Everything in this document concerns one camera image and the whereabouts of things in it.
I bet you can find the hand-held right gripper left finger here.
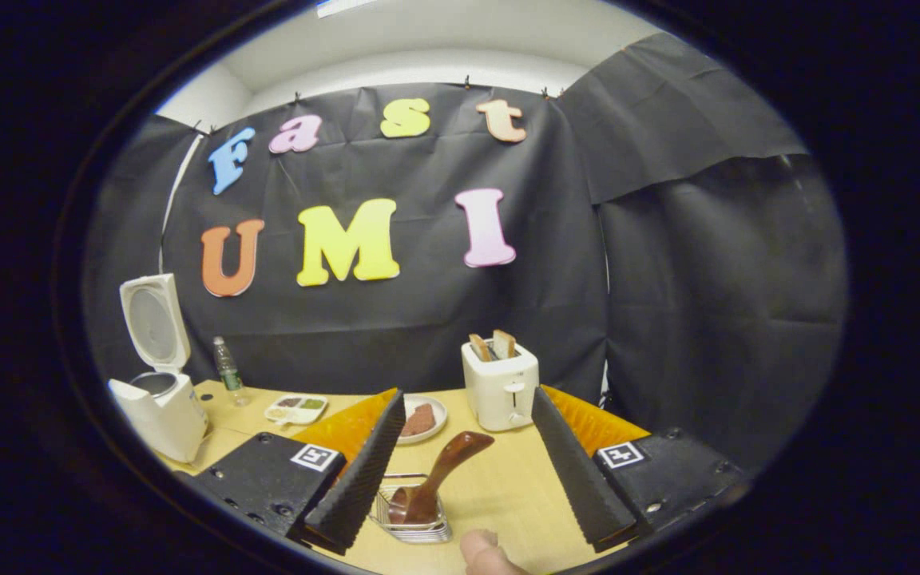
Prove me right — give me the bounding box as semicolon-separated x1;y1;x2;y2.
180;389;406;556

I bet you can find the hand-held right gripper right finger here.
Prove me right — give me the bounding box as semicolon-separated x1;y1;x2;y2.
532;387;748;553

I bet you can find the metal wire chopstick holder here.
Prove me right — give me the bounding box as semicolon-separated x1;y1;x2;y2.
370;474;453;544

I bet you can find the brown wooden spoon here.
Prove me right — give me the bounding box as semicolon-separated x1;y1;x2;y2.
388;431;496;525

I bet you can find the white rice cooker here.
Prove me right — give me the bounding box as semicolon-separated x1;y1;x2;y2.
107;273;210;464

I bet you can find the brown meat patty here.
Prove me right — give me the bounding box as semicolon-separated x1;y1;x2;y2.
402;403;437;438

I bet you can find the white divided side dish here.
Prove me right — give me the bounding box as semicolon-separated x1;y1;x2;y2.
264;395;328;426

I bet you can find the white round plate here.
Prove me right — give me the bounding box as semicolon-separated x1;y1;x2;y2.
396;395;449;446

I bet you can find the white toaster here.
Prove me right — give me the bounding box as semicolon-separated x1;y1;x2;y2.
461;339;541;433

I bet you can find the clear plastic water bottle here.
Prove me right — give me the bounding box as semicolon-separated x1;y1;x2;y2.
213;336;247;406

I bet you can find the black backdrop cloth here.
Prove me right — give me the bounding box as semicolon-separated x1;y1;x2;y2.
81;32;851;472

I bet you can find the large ceiling light panel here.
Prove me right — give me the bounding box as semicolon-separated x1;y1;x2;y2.
316;0;381;18

